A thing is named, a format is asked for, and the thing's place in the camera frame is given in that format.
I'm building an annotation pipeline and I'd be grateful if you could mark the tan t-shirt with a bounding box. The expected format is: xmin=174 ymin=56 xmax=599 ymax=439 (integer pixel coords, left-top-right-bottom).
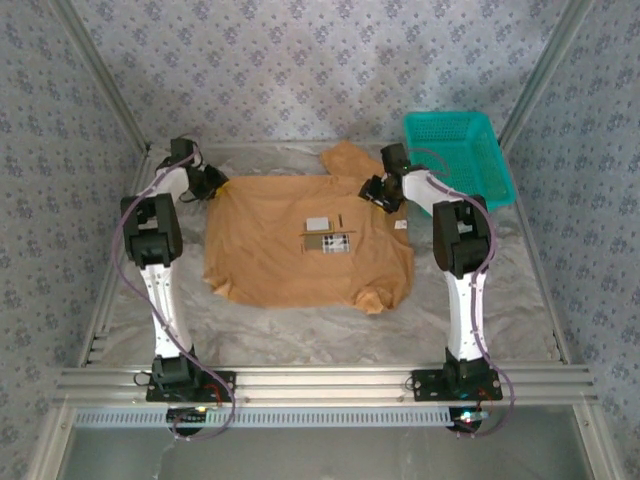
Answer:
xmin=202 ymin=140 xmax=416 ymax=316

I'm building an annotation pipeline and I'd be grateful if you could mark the teal plastic basket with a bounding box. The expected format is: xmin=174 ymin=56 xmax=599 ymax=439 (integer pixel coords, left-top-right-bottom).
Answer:
xmin=402 ymin=110 xmax=517 ymax=219

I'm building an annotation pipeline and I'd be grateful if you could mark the black controller board with LED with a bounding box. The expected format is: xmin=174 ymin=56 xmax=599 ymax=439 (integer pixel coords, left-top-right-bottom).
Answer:
xmin=448 ymin=407 xmax=490 ymax=435
xmin=166 ymin=406 xmax=210 ymax=437

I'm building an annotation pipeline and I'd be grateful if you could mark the thin aluminium table rail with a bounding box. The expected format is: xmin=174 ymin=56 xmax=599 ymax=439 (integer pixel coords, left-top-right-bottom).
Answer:
xmin=148 ymin=141 xmax=407 ymax=150

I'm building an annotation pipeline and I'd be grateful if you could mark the slanted aluminium frame post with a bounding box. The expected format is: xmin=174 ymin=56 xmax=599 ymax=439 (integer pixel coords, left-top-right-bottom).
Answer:
xmin=49 ymin=0 xmax=152 ymax=151
xmin=498 ymin=0 xmax=599 ymax=149

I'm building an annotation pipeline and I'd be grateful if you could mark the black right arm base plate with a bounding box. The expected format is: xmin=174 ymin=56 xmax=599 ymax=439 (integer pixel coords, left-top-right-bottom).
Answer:
xmin=410 ymin=368 xmax=504 ymax=402

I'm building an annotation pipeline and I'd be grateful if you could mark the long aluminium mounting rail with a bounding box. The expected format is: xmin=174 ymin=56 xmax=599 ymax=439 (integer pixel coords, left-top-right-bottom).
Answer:
xmin=53 ymin=364 xmax=599 ymax=407

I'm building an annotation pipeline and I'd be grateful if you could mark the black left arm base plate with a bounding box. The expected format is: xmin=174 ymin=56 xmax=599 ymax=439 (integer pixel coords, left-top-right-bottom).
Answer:
xmin=145 ymin=370 xmax=237 ymax=404

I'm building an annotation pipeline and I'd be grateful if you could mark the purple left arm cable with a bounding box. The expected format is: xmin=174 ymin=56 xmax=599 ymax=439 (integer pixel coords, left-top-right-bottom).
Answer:
xmin=112 ymin=142 xmax=236 ymax=442

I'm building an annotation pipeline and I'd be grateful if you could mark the grey slotted cable duct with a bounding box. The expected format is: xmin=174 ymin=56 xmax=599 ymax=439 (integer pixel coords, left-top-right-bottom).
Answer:
xmin=73 ymin=407 xmax=454 ymax=430

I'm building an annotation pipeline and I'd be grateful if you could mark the short aluminium frame leg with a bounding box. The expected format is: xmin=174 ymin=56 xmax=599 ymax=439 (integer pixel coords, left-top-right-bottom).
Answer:
xmin=27 ymin=404 xmax=76 ymax=480
xmin=572 ymin=403 xmax=624 ymax=480

